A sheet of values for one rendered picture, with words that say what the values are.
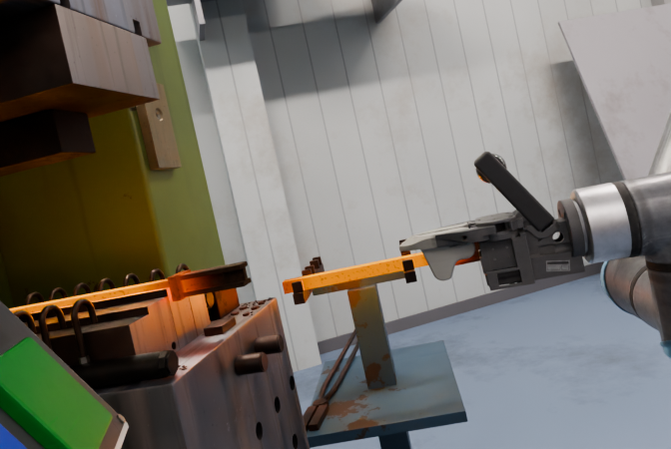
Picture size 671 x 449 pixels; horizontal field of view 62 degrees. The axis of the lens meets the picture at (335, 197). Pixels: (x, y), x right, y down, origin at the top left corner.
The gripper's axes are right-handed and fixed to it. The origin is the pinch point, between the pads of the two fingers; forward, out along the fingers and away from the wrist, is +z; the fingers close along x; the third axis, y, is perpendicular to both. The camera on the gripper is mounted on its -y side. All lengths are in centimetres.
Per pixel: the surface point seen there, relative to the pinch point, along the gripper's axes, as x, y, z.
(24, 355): -43.7, -3.5, 18.4
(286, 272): 251, 40, 103
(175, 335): -3.1, 6.5, 33.0
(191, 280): -0.6, -0.1, 30.3
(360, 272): 31.1, 8.5, 13.1
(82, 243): 23, -8, 63
